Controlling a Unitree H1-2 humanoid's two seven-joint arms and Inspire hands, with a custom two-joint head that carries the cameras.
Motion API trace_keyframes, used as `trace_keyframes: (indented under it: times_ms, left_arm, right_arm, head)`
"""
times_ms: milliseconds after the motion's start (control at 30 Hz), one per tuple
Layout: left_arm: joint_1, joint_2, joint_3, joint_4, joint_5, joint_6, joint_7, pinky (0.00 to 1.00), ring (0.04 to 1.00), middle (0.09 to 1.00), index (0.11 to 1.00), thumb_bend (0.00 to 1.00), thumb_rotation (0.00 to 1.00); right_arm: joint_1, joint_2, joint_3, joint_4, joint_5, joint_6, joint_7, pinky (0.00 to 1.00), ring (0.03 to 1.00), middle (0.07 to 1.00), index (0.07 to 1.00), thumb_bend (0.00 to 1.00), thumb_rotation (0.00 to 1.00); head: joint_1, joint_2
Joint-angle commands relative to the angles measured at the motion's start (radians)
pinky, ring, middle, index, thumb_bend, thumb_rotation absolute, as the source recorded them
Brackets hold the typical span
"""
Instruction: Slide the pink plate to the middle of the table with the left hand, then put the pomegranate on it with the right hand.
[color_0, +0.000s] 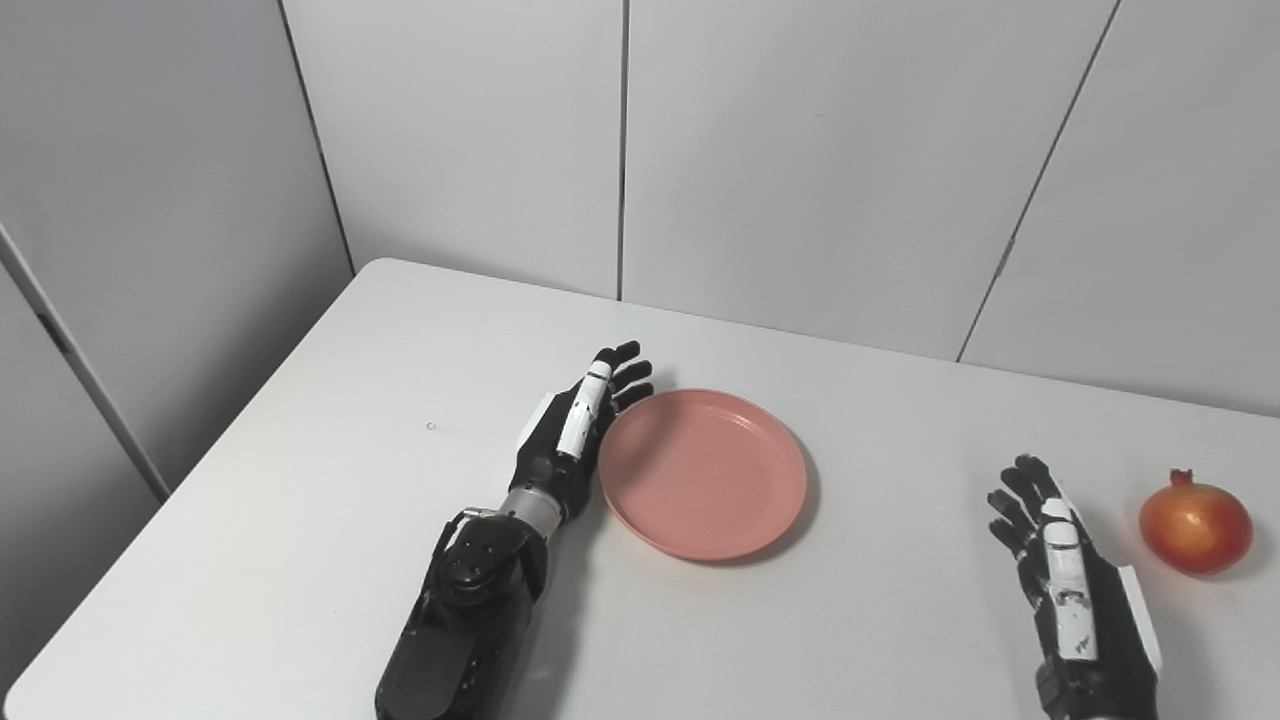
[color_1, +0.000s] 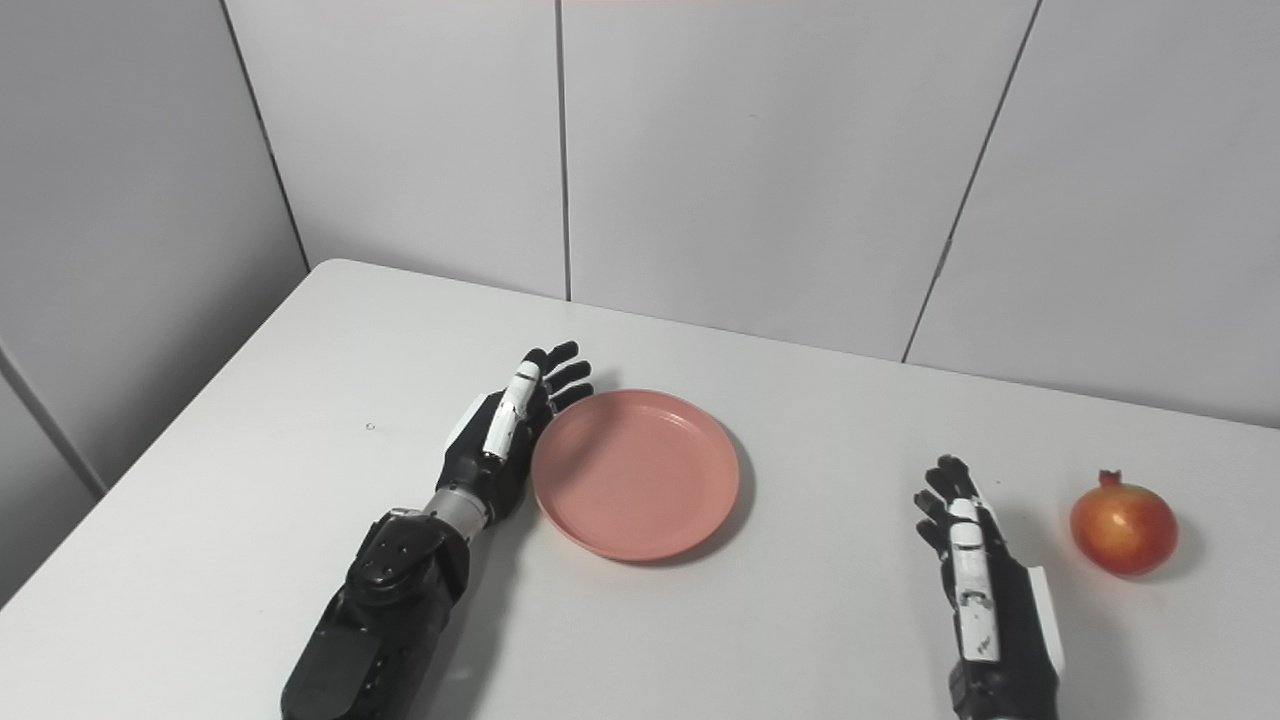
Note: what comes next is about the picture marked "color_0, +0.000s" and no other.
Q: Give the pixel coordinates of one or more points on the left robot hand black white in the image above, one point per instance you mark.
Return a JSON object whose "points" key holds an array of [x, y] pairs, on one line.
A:
{"points": [[575, 440]]}

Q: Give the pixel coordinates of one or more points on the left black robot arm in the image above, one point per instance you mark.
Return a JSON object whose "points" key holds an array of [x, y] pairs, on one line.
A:
{"points": [[470, 610]]}

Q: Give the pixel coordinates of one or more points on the red yellow pomegranate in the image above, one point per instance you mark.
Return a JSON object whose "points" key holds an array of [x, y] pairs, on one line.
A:
{"points": [[1195, 523]]}

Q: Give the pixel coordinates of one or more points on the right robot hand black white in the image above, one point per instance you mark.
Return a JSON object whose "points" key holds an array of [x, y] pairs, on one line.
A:
{"points": [[1075, 600]]}

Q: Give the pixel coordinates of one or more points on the pink round plate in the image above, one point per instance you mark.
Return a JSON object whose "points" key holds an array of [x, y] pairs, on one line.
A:
{"points": [[702, 473]]}

